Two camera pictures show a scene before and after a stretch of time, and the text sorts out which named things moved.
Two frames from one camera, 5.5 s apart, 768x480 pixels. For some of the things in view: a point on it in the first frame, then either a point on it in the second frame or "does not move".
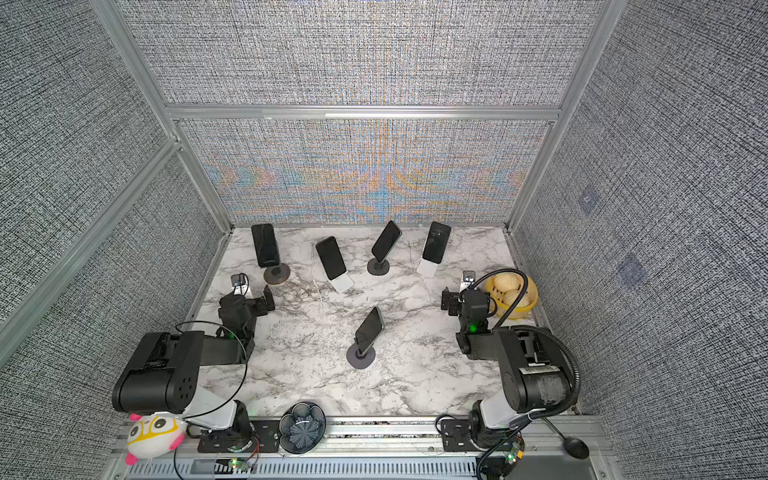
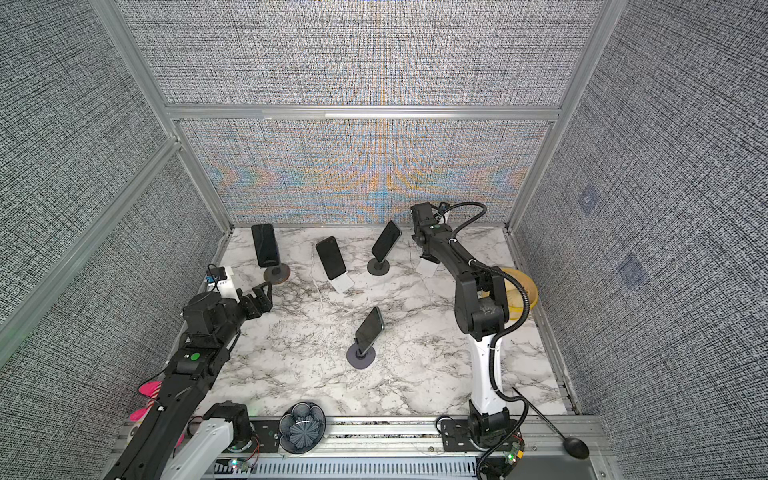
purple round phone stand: x=360 y=361 does not move
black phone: x=370 y=330 does not move
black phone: x=386 y=240 does not move
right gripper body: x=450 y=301 to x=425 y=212
